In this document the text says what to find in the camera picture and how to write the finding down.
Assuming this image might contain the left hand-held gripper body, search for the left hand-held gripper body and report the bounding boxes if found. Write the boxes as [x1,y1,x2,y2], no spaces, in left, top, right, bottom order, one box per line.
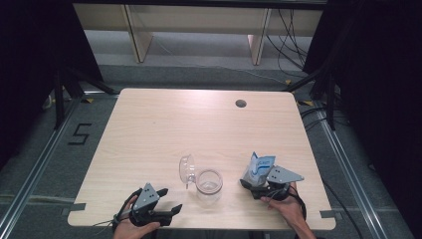
[128,182,174,228]

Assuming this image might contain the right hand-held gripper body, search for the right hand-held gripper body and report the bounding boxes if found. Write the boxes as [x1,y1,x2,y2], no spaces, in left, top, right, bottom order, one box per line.
[253,165,305,202]

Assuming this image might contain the white blue printed bag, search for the white blue printed bag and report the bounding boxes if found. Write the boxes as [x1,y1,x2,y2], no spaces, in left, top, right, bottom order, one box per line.
[241,151,277,187]

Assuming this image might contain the person's right hand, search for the person's right hand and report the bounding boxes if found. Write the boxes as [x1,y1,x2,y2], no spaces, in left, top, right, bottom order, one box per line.
[260,181,305,227]

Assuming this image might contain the person's left hand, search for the person's left hand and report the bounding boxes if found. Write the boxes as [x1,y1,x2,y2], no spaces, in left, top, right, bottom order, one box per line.
[111,195,161,239]

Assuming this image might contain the black metal stand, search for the black metal stand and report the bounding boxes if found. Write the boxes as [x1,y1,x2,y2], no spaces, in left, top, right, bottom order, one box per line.
[282,69,336,131]
[54,65,118,131]

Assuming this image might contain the black curtain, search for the black curtain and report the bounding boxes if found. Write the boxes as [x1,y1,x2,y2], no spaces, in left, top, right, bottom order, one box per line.
[302,0,422,233]
[0,0,105,170]

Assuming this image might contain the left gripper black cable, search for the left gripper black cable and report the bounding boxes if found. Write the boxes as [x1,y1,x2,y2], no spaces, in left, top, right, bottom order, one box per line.
[93,187,143,233]

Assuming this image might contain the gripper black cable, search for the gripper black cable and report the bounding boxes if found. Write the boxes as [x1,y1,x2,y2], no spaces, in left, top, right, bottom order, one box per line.
[288,184,309,222]
[93,187,143,233]

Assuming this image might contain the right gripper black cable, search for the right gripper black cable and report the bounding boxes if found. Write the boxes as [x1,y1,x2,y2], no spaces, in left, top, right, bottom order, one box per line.
[288,184,309,222]

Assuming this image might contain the aluminium floor rail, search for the aluminium floor rail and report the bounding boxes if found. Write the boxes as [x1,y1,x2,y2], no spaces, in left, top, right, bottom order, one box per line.
[0,96,83,231]
[313,99,390,239]

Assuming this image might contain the black floor cable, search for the black floor cable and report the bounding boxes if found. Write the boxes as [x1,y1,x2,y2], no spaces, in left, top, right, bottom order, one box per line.
[320,180,366,239]

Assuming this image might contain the hanging black cables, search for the hanging black cables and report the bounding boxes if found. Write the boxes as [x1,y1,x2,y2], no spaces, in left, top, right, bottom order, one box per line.
[264,9,311,79]

